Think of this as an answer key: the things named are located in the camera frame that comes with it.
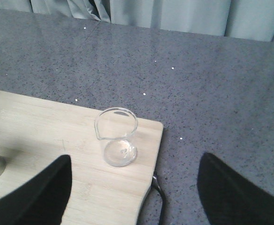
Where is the black board handle strap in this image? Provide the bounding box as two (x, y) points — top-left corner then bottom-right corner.
(151, 173), (167, 225)

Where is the small glass beaker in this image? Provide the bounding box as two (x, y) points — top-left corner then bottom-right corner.
(94, 107), (138, 167)

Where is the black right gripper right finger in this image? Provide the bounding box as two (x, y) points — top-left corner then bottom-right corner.
(197, 152), (274, 225)

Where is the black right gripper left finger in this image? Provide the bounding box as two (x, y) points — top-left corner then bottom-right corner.
(0, 155), (72, 225)

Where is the grey curtain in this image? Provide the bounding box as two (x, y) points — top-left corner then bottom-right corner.
(0, 0), (274, 42)

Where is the wooden cutting board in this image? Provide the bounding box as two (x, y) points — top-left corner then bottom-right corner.
(0, 91), (163, 225)

